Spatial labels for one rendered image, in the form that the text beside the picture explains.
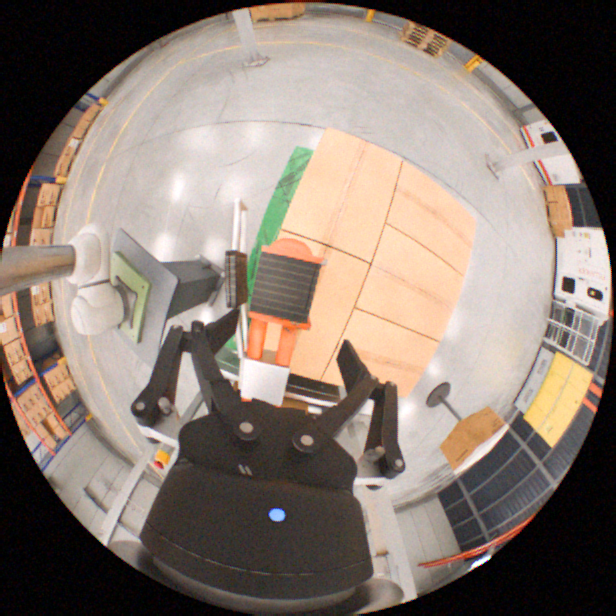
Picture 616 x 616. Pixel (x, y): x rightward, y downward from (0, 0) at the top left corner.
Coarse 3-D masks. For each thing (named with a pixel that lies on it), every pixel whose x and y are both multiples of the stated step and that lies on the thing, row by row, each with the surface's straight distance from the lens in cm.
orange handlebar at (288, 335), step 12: (288, 240) 21; (252, 324) 23; (264, 324) 22; (252, 336) 23; (264, 336) 23; (288, 336) 22; (252, 348) 24; (288, 348) 23; (276, 360) 24; (288, 360) 24
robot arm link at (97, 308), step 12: (84, 288) 76; (96, 288) 75; (108, 288) 78; (84, 300) 75; (96, 300) 74; (108, 300) 77; (120, 300) 81; (72, 312) 78; (84, 312) 73; (96, 312) 74; (108, 312) 77; (120, 312) 81; (84, 324) 74; (96, 324) 75; (108, 324) 79
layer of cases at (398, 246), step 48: (336, 144) 94; (336, 192) 80; (384, 192) 88; (432, 192) 106; (336, 240) 74; (384, 240) 81; (432, 240) 97; (336, 288) 74; (384, 288) 81; (432, 288) 97; (336, 336) 80; (384, 336) 88; (432, 336) 106; (336, 384) 94
